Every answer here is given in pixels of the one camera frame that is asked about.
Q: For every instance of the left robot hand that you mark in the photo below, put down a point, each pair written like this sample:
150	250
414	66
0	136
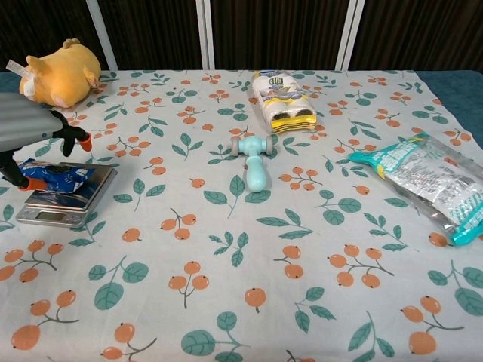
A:
22	120

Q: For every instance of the blue cookie packet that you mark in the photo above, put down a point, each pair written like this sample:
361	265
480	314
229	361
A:
71	179

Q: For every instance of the small grey kitchen scale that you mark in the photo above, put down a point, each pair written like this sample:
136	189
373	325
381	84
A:
94	184

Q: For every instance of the clear teal candy bag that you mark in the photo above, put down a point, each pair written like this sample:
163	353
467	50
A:
426	177

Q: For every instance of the yellow plush toy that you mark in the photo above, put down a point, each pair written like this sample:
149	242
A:
64	79

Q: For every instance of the teal toy hammer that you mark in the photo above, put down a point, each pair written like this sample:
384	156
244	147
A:
254	169

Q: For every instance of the floral print tablecloth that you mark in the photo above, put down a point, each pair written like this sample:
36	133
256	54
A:
241	245

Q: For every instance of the white yellow cookie pack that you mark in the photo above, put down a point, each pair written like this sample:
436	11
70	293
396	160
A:
285	102

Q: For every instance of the white partition frame post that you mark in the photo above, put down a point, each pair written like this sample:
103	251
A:
349	34
100	34
205	34

